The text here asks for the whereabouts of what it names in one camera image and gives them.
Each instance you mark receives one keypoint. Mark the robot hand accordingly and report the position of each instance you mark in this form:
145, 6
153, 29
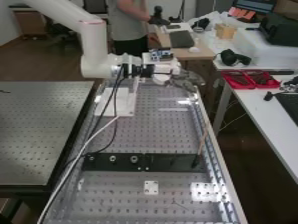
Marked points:
168, 68

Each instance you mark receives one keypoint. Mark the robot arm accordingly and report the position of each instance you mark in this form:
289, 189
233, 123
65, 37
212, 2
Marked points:
95, 33

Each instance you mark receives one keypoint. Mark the wooden desk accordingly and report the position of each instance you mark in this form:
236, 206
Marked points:
200, 52

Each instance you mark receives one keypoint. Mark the clear box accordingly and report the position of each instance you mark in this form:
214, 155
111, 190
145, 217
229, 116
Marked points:
200, 110

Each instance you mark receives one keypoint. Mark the black headphones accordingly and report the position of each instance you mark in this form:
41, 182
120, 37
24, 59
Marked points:
233, 56

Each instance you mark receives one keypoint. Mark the person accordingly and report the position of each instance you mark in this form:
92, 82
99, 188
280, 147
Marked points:
127, 23

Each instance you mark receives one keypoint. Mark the red tray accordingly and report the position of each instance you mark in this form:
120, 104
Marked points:
265, 79
238, 80

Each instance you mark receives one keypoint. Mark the white desk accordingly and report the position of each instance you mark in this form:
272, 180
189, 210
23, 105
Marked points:
261, 55
266, 123

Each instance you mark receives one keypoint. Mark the small black upright device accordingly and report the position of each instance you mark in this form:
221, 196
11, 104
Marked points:
269, 96

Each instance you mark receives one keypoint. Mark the dark hard case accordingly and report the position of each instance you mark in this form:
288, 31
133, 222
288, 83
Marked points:
281, 30

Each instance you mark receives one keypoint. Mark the black plate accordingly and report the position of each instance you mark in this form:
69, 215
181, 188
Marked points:
168, 162

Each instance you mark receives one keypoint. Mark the black keyboard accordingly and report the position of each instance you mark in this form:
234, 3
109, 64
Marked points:
290, 106

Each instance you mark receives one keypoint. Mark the small white square plate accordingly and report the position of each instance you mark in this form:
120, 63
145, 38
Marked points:
150, 187

